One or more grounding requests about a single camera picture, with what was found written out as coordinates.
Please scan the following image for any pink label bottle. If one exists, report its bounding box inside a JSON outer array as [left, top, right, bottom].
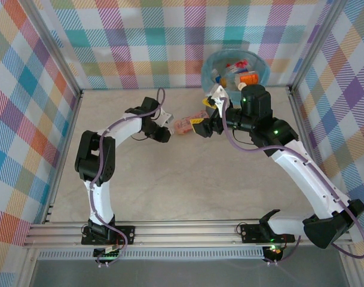
[[169, 109, 209, 137]]

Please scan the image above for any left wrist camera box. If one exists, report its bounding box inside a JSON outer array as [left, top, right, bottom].
[[157, 109, 175, 125]]

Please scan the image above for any blue trash bin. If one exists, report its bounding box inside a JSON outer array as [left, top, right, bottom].
[[201, 50, 271, 108]]

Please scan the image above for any aluminium frame post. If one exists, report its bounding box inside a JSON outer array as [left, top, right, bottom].
[[287, 0, 350, 93], [22, 0, 84, 99]]

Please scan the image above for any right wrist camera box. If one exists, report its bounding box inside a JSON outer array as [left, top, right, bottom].
[[207, 86, 232, 113]]

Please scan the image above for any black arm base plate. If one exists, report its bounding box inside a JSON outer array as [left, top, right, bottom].
[[240, 223, 296, 243], [81, 225, 136, 246]]

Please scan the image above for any grey slotted cable duct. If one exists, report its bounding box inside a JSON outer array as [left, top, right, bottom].
[[38, 249, 265, 261]]

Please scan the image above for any clear bottle red white label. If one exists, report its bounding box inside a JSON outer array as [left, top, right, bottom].
[[225, 59, 250, 74]]

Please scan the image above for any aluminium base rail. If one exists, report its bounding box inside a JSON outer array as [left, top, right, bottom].
[[23, 219, 354, 249]]

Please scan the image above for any blue plastic bin liner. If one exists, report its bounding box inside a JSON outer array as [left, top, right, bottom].
[[201, 50, 271, 108]]

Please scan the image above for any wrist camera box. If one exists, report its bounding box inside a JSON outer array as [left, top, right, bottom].
[[157, 109, 175, 125], [207, 86, 232, 113]]

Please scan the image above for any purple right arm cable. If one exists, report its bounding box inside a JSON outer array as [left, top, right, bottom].
[[222, 98, 364, 265]]

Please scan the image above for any controller circuit board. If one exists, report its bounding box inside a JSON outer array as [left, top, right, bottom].
[[93, 244, 124, 268], [261, 244, 286, 265]]

